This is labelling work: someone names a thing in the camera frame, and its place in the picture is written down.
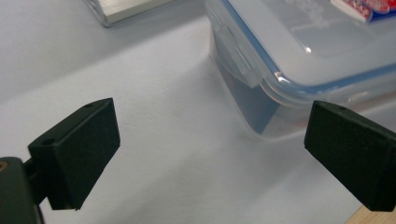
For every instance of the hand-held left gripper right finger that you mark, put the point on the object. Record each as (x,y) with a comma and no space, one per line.
(351,152)

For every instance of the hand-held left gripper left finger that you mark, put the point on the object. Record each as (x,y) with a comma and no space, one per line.
(81,155)

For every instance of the large clear plastic food container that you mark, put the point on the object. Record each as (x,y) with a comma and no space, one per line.
(311,40)

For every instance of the light grey table mat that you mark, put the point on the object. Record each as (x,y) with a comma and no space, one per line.
(186,171)

